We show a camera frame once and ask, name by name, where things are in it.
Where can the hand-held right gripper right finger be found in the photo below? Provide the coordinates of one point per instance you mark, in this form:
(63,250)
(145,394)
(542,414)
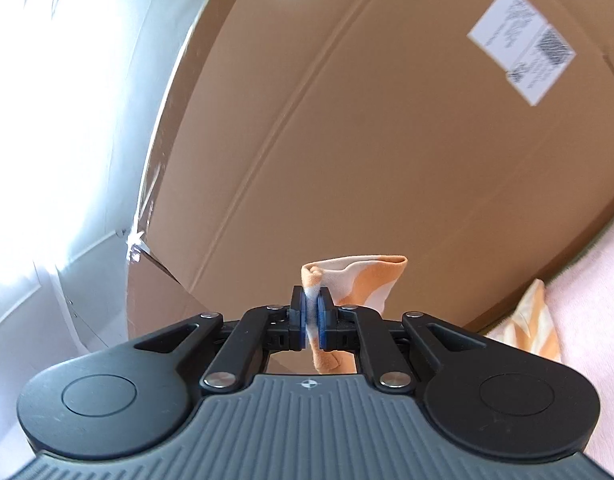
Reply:
(323,322)

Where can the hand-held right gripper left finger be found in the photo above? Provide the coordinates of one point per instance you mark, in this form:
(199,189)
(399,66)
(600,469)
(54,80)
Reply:
(301,320)

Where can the orange white striped shirt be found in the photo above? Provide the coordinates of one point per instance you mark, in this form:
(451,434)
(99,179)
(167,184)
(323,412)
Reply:
(367,280)

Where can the wide cardboard box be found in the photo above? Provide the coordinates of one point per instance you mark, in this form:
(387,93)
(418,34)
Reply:
(157,300)

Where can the large cardboard box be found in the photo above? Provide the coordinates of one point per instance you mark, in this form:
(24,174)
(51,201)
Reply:
(362,135)

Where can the pink towel blanket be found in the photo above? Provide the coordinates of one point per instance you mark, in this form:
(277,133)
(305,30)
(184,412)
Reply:
(597,310)

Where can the white label with square code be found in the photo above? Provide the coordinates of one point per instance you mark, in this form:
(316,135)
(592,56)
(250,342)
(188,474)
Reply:
(542,67)

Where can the white text shipping label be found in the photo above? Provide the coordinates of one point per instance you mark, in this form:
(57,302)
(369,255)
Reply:
(507,22)

